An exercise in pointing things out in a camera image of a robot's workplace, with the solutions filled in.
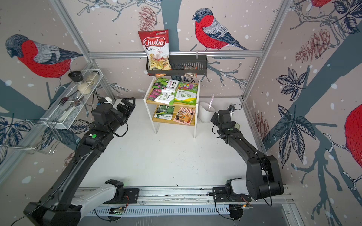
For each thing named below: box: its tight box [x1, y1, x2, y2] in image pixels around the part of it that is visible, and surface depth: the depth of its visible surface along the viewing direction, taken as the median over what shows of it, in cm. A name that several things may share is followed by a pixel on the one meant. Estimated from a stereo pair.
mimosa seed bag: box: [151, 77, 170, 89], surface depth 85 cm
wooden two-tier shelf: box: [143, 76, 201, 138], surface depth 83 cm
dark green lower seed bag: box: [153, 104, 175, 121], surface depth 92 cm
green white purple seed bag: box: [148, 87, 176, 106], surface depth 78 cm
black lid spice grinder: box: [68, 70, 93, 96], surface depth 77 cm
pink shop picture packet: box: [173, 106, 196, 126], surface depth 90 cm
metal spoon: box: [65, 99, 82, 112], surface depth 72 cm
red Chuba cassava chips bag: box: [138, 29, 173, 71], surface depth 85 cm
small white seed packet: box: [166, 79, 180, 91], surface depth 84 cm
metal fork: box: [57, 89, 79, 107], surface depth 71 cm
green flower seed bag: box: [173, 81, 199, 106], surface depth 78 cm
